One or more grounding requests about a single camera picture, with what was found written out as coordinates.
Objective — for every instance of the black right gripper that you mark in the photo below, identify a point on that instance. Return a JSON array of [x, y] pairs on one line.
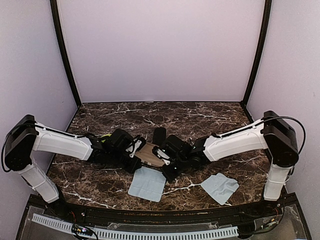
[[170, 176]]

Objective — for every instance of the plaid brown glasses case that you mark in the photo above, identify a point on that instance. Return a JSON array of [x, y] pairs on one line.
[[147, 157]]

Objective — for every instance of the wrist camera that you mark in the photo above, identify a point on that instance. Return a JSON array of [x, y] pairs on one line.
[[138, 143], [160, 154]]

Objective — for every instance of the green bowl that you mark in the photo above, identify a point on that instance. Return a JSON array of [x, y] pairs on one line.
[[104, 137]]

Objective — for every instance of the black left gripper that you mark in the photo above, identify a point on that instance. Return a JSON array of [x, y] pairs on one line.
[[136, 163]]

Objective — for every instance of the white slotted cable duct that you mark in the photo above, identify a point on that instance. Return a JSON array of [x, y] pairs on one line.
[[98, 233]]

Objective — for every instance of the black corner frame post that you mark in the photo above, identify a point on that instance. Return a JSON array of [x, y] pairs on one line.
[[258, 52], [63, 52]]

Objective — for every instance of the black corner frame post left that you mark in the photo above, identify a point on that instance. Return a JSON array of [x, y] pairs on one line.
[[63, 52]]

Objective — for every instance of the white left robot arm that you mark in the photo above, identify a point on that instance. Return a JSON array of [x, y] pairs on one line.
[[28, 136]]

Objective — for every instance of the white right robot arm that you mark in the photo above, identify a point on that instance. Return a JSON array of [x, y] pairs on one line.
[[271, 133]]

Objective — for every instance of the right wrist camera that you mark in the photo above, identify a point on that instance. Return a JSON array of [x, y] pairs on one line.
[[160, 154]]

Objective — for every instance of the black corner frame post right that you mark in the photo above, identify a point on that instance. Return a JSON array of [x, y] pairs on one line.
[[258, 52]]

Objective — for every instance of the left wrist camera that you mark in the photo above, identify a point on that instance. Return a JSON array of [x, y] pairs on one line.
[[138, 143]]

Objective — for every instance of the blue cleaning cloth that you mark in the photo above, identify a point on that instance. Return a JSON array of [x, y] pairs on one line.
[[147, 184], [219, 187]]

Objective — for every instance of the black quilted glasses case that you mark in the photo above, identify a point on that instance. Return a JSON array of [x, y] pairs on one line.
[[159, 136]]

